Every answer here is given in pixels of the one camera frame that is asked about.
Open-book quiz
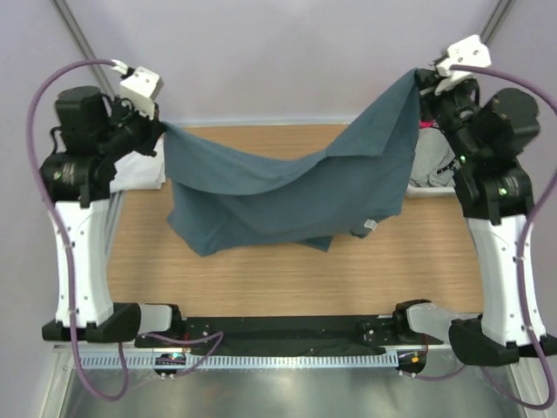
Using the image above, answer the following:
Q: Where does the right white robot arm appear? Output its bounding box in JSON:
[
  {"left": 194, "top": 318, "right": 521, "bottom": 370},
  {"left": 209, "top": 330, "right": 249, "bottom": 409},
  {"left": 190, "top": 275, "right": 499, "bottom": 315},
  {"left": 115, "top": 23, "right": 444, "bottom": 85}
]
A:
[{"left": 392, "top": 70, "right": 556, "bottom": 367}]

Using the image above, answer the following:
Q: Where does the purple cable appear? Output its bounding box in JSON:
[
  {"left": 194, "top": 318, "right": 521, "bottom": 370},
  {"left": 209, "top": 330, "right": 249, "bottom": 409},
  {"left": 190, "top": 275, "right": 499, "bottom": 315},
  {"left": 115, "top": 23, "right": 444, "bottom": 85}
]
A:
[
  {"left": 411, "top": 64, "right": 557, "bottom": 411},
  {"left": 25, "top": 59, "right": 225, "bottom": 401}
]

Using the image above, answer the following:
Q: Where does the white plastic laundry basket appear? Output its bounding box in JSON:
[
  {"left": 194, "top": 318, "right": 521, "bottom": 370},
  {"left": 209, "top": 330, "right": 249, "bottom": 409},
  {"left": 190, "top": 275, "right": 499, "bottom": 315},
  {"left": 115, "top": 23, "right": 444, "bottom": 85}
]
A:
[{"left": 405, "top": 185, "right": 456, "bottom": 199}]

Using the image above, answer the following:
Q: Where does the blue-grey t-shirt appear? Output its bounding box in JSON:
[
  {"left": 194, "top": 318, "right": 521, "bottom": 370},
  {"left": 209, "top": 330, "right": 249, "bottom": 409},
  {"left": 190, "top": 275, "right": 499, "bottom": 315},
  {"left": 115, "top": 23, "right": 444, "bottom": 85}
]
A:
[{"left": 164, "top": 72, "right": 420, "bottom": 257}]

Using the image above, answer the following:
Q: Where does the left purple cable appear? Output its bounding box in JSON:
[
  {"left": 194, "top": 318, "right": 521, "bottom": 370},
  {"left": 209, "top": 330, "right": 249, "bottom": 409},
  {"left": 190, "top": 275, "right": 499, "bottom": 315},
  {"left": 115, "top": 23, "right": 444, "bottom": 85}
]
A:
[{"left": 25, "top": 59, "right": 225, "bottom": 401}]

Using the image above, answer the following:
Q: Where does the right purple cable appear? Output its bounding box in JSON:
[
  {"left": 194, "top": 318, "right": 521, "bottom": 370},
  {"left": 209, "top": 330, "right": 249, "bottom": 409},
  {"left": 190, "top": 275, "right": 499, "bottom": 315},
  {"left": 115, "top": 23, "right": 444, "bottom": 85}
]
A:
[{"left": 411, "top": 64, "right": 557, "bottom": 411}]

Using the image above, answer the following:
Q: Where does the grey t-shirt black trim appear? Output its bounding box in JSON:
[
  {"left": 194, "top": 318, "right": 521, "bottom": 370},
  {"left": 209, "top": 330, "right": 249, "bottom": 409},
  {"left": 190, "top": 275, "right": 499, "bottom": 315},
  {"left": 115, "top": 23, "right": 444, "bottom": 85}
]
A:
[{"left": 410, "top": 128, "right": 459, "bottom": 188}]

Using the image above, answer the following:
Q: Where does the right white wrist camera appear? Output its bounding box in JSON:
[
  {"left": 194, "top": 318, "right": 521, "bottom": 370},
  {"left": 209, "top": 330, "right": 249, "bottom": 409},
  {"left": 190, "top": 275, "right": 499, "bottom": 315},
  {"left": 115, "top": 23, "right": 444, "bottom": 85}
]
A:
[{"left": 433, "top": 34, "right": 492, "bottom": 96}]

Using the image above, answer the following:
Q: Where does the left aluminium corner post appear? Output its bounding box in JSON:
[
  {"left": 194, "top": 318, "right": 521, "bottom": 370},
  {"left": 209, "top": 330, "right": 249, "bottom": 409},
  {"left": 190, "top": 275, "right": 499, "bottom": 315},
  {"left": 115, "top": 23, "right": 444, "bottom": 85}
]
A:
[{"left": 50, "top": 0, "right": 115, "bottom": 95}]

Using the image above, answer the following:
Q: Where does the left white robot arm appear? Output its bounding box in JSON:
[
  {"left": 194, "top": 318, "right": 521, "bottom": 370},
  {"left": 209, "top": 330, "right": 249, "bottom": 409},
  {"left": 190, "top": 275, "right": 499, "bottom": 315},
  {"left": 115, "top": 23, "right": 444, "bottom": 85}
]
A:
[{"left": 40, "top": 86, "right": 185, "bottom": 348}]

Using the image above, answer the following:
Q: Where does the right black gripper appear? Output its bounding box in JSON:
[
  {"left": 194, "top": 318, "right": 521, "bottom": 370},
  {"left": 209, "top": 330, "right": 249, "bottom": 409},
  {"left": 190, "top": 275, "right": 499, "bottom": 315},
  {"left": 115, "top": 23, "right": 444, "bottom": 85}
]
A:
[{"left": 413, "top": 69, "right": 480, "bottom": 163}]

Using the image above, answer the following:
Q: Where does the white slotted cable duct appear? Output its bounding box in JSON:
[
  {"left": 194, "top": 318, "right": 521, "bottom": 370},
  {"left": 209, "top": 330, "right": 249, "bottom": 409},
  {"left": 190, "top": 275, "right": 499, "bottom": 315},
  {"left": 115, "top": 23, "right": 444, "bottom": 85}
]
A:
[{"left": 81, "top": 352, "right": 399, "bottom": 370}]

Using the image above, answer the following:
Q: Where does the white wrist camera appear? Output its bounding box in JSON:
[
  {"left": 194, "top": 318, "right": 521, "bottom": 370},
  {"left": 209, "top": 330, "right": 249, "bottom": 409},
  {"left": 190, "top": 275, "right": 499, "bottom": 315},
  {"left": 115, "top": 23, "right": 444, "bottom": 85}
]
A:
[
  {"left": 111, "top": 59, "right": 164, "bottom": 120},
  {"left": 433, "top": 34, "right": 492, "bottom": 96}
]

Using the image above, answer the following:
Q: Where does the aluminium corner post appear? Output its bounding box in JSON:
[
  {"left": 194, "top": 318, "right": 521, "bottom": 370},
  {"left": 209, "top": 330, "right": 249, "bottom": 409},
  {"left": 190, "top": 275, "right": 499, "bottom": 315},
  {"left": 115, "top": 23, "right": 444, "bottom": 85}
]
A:
[
  {"left": 480, "top": 0, "right": 516, "bottom": 45},
  {"left": 50, "top": 0, "right": 115, "bottom": 95}
]

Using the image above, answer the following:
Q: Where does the right aluminium corner post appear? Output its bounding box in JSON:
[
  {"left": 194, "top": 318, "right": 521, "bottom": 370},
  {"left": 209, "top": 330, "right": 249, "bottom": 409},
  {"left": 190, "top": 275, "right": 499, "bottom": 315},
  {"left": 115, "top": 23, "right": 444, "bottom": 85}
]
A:
[{"left": 480, "top": 0, "right": 516, "bottom": 45}]

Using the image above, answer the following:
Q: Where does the folded white t-shirt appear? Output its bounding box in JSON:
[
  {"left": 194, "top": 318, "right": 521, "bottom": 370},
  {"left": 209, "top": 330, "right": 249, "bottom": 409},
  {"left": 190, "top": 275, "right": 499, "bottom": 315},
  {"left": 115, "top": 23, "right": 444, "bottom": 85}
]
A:
[{"left": 110, "top": 138, "right": 166, "bottom": 193}]

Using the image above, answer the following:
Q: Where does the red t-shirt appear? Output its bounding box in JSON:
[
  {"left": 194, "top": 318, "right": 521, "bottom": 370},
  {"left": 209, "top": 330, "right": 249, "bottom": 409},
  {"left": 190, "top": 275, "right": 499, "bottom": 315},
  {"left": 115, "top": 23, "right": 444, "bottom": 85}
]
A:
[{"left": 419, "top": 120, "right": 440, "bottom": 130}]

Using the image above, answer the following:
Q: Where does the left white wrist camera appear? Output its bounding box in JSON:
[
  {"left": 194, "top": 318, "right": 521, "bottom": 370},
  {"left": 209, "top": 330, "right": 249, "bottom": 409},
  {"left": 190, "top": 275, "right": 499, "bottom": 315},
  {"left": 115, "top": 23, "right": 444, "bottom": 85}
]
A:
[{"left": 111, "top": 59, "right": 164, "bottom": 120}]

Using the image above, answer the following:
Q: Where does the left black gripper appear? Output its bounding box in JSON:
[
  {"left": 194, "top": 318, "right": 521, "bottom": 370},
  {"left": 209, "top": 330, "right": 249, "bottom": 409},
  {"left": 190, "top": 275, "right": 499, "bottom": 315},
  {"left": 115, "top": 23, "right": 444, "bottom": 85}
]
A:
[{"left": 101, "top": 94, "right": 168, "bottom": 159}]

